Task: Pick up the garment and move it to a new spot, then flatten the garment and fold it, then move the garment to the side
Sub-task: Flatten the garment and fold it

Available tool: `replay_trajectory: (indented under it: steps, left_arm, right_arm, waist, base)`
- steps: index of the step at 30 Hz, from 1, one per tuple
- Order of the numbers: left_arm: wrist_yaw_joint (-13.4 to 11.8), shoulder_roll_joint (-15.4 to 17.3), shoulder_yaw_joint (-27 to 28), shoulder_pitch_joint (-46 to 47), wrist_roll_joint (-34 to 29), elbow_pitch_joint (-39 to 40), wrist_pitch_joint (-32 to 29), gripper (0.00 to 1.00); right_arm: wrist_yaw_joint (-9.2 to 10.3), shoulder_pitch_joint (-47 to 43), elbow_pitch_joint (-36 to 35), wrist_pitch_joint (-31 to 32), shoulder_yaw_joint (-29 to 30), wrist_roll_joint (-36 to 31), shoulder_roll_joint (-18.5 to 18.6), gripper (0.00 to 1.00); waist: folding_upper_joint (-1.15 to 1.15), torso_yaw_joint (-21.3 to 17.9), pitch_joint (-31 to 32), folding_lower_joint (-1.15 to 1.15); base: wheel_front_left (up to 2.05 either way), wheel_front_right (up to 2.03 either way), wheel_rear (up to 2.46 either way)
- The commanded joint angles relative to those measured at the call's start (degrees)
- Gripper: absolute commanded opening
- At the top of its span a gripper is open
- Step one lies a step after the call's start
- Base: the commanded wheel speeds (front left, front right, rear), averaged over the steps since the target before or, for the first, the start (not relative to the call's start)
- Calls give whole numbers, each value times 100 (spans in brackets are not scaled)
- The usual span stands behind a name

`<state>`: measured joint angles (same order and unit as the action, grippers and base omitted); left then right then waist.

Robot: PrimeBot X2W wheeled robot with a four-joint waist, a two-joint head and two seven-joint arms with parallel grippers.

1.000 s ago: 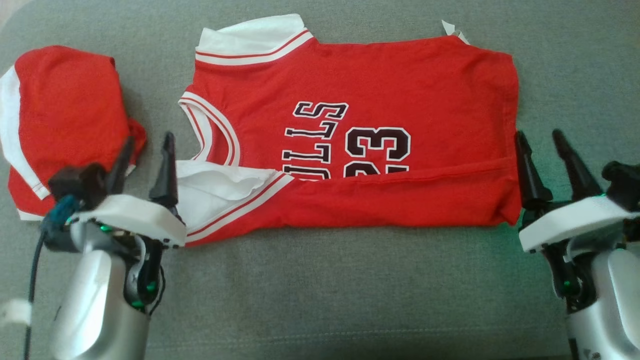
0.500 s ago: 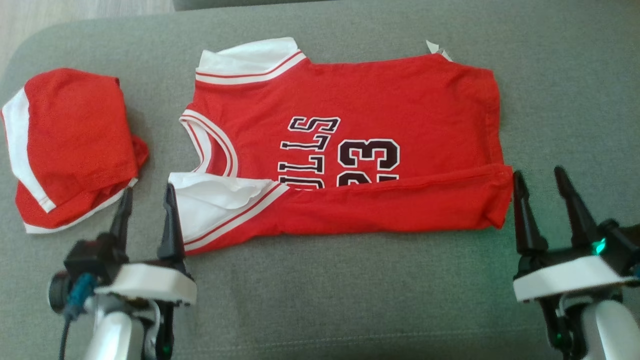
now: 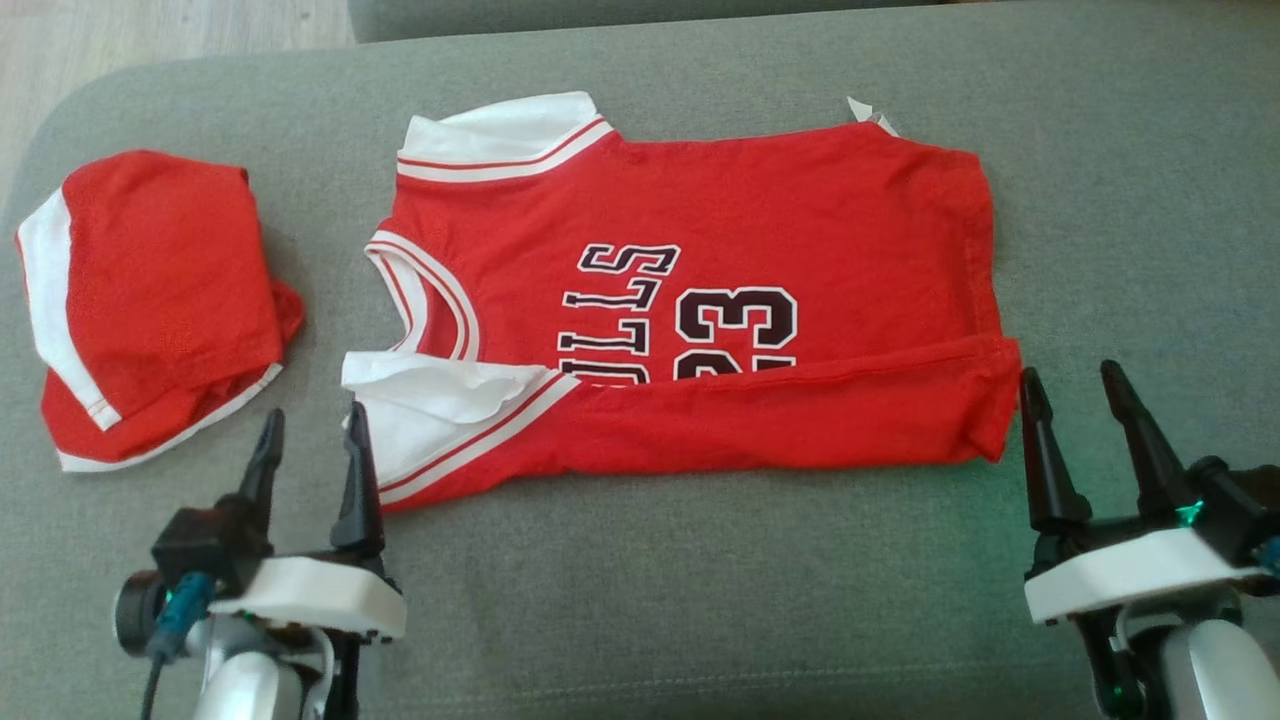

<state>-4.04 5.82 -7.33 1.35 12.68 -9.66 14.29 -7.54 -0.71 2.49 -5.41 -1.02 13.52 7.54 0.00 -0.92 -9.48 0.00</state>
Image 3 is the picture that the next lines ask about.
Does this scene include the left arm cable teal plug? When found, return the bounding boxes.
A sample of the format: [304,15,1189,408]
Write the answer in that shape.
[138,572,216,720]

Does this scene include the red shorts with white trim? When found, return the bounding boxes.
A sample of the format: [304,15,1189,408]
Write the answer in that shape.
[15,150,306,473]

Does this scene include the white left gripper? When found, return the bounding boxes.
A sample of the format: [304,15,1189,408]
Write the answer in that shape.
[208,402,409,643]

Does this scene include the large grey sofa ottoman cushion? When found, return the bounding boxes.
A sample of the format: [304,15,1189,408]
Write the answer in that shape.
[0,0,1280,720]

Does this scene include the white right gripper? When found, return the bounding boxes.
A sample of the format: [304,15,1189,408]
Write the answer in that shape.
[1020,360,1266,626]

